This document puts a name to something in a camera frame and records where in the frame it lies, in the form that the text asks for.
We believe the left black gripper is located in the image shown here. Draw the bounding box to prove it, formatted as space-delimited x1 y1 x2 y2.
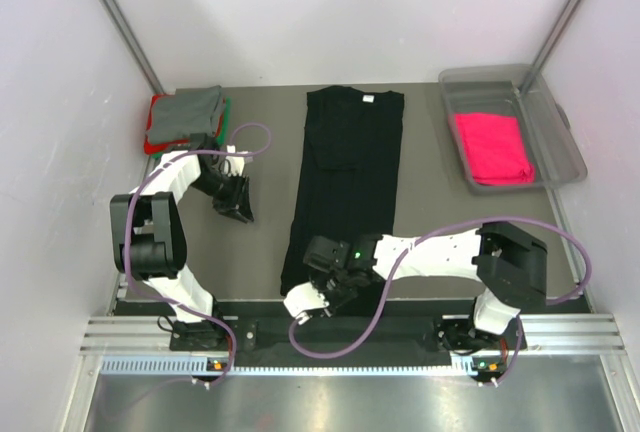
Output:
190 170 254 223

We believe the black t shirt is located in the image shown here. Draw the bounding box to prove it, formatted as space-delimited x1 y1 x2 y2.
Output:
280 86 405 294

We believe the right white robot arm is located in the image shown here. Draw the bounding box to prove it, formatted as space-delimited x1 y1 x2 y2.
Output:
284 222 547 352

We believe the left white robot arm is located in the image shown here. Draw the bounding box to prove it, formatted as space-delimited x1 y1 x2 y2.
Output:
109 138 254 351

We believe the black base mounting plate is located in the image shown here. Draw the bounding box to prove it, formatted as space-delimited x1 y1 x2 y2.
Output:
169 299 529 368

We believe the folded green t shirt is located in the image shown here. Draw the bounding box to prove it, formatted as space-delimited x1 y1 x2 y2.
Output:
152 96 234 160

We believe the folded grey t shirt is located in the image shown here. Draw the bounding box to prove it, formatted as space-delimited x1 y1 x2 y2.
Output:
146 85 225 145

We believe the folded red t shirt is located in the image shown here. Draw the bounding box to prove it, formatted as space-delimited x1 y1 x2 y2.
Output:
143 94 226 156

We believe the pink t shirt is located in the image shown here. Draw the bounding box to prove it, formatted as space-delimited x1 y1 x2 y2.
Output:
454 112 536 186

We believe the clear plastic bin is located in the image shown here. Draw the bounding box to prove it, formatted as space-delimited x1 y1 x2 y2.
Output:
438 64 587 194

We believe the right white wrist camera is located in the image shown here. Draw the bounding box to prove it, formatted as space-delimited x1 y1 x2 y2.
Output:
283 282 329 325

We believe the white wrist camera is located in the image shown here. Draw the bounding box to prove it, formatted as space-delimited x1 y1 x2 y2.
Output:
218 145 253 177
283 282 329 325

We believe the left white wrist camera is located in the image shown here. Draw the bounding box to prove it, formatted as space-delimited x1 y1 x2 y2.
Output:
218 145 253 177

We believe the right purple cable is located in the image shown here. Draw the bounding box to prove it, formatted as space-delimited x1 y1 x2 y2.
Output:
287 217 595 387

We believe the purple cable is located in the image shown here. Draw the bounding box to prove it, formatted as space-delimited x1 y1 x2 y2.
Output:
122 121 275 384
287 217 595 387

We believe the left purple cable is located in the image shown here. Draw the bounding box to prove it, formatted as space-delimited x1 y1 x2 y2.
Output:
122 121 275 384

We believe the slotted cable duct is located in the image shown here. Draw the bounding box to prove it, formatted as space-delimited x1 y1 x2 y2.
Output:
100 355 499 378

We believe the aluminium rail frame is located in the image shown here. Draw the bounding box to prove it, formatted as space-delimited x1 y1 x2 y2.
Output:
61 314 639 431

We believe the left aluminium frame post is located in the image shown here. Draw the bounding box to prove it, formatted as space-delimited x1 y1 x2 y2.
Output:
99 0 165 94

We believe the aluminium frame post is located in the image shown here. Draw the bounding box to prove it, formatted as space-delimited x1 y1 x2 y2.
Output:
99 0 165 94
519 0 585 95

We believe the right aluminium frame post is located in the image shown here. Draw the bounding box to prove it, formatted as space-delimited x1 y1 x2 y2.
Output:
519 0 585 95

